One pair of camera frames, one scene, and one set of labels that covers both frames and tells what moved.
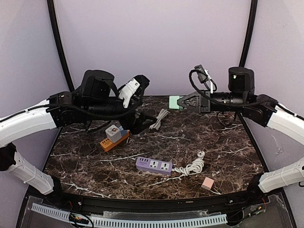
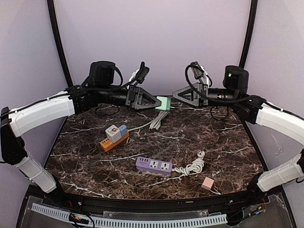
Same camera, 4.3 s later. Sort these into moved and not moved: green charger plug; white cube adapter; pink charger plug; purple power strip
Moved: green charger plug
Not moved: white cube adapter; purple power strip; pink charger plug
